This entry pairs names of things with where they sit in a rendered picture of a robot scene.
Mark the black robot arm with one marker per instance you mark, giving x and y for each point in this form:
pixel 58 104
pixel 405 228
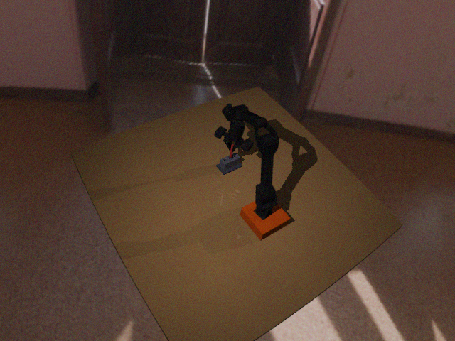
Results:
pixel 265 197

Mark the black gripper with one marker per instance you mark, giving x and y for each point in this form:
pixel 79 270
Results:
pixel 233 136

